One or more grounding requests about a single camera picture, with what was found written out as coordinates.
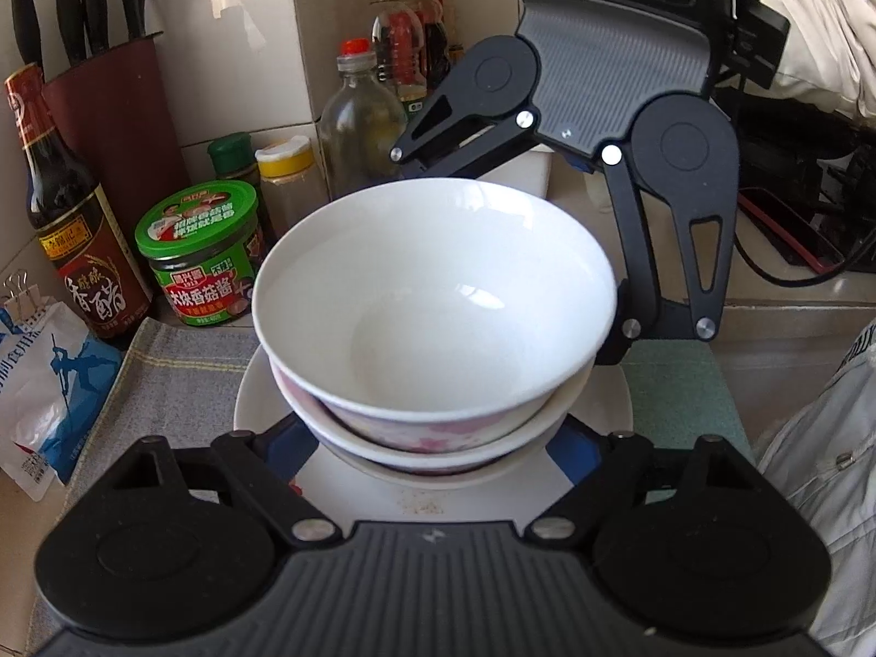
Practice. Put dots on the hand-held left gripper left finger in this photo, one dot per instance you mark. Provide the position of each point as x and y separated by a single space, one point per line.
287 452

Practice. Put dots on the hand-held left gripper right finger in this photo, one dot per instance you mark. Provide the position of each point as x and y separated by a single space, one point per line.
578 455

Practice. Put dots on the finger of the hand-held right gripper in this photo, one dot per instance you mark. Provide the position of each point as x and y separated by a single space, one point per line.
640 274
452 150

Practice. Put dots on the white floral plate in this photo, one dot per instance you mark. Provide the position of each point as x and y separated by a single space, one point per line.
274 390

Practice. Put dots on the white plastic box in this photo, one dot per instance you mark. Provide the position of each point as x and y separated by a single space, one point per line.
527 174

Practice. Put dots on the clear bottle red cap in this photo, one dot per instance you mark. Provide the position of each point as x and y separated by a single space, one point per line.
359 123

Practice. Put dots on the grey green checked towel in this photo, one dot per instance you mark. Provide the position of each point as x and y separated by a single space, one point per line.
178 383

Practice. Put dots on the yellow cap spice jar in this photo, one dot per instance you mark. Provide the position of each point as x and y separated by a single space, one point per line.
287 178

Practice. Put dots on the green lid sauce jar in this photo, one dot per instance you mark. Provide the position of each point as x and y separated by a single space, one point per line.
202 253

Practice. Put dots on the green cap spice jar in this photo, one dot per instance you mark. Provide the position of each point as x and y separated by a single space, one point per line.
233 157

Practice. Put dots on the white blue salt bag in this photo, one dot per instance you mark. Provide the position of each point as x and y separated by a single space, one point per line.
55 390

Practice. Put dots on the person's white jacket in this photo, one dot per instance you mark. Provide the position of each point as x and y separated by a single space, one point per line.
821 493

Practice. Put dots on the dark vinegar bottle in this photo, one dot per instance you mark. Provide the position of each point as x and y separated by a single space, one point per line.
75 239

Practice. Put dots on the dark red knife block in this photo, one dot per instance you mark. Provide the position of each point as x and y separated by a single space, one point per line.
130 123

